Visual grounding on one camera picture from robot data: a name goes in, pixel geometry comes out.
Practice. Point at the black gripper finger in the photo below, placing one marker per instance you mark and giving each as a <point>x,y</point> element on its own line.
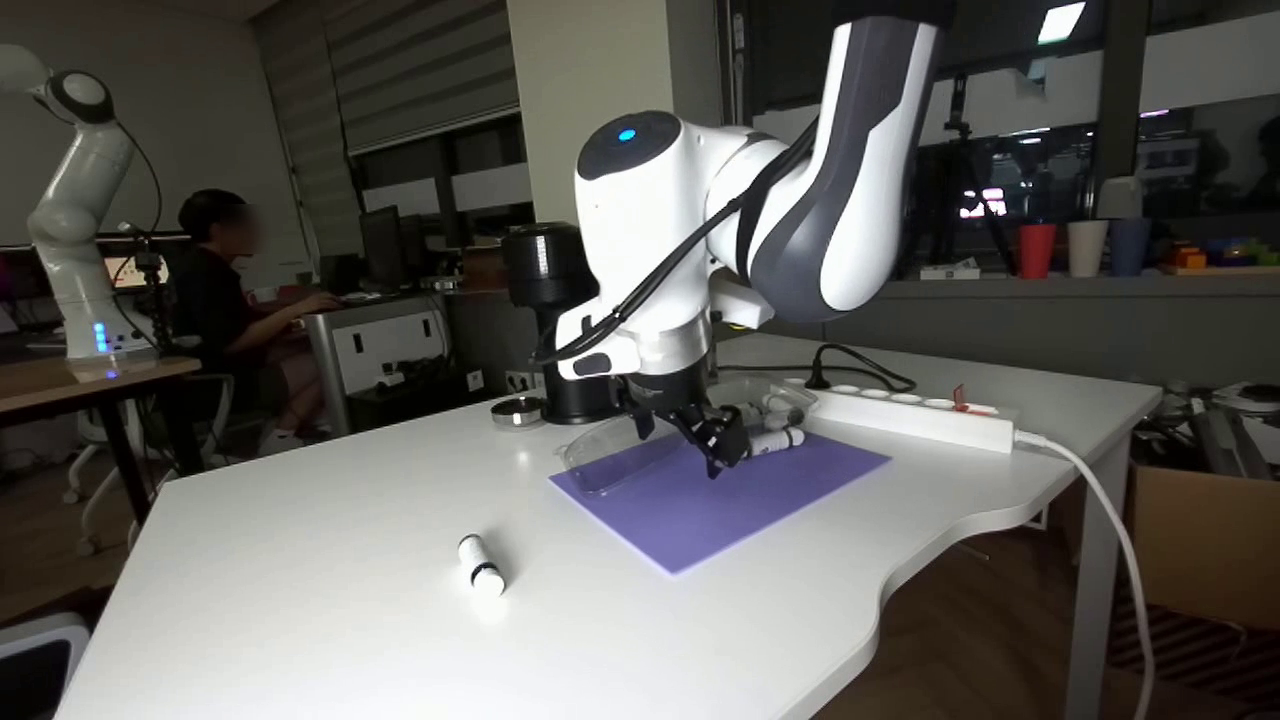
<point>695,439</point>
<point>733,434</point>

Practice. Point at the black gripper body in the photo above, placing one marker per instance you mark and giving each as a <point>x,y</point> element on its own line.
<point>666,393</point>

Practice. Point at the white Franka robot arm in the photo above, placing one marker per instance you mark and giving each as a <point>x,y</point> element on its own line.
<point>803,172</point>

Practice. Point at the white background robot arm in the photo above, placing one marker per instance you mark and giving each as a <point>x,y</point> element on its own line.
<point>75,203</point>

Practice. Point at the clear plastic bowl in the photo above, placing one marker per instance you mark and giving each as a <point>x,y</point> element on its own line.
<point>604,448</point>

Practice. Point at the purple rectangular mat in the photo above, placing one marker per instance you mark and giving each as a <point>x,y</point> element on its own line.
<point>720,494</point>

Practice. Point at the small round metal disc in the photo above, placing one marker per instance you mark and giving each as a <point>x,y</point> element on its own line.
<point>517,408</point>

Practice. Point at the white power strip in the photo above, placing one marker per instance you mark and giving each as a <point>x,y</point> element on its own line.
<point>904,412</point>

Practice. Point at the white marker with black cap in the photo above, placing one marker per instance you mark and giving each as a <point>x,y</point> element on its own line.
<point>480,560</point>

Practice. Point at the white box cabinet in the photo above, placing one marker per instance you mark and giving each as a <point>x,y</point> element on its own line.
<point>382,349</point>

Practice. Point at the red cup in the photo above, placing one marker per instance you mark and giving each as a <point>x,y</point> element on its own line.
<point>1039,249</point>

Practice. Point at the white cup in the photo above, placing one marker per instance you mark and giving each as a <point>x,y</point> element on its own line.
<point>1085,249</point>

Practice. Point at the grey window blinds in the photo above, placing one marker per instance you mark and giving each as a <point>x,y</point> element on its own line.
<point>400,67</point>

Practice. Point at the blue cup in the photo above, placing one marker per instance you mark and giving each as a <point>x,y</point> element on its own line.
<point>1128,246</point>

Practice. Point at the seated person in black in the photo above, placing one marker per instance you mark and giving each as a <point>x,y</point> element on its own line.
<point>225,307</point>

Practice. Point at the cardboard box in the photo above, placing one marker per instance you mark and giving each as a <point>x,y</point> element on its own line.
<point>1203,543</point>

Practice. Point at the orange small object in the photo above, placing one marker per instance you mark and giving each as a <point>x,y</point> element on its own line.
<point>1184,258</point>

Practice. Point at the brown wooden desk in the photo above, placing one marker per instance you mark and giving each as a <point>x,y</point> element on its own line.
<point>80,381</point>

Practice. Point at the white chair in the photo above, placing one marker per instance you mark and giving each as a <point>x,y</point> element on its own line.
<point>35,667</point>

